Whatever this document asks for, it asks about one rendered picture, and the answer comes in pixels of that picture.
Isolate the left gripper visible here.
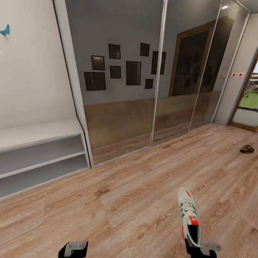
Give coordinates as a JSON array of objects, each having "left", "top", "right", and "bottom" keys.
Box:
[{"left": 58, "top": 241, "right": 88, "bottom": 258}]

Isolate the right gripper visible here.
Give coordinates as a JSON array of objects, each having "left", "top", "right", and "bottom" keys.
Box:
[{"left": 185, "top": 239, "right": 217, "bottom": 258}]

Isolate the sandal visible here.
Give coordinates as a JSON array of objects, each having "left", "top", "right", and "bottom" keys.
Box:
[{"left": 239, "top": 146, "right": 255, "bottom": 153}]

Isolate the gym shoe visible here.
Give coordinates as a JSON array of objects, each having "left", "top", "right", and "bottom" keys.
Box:
[{"left": 178, "top": 186, "right": 201, "bottom": 248}]

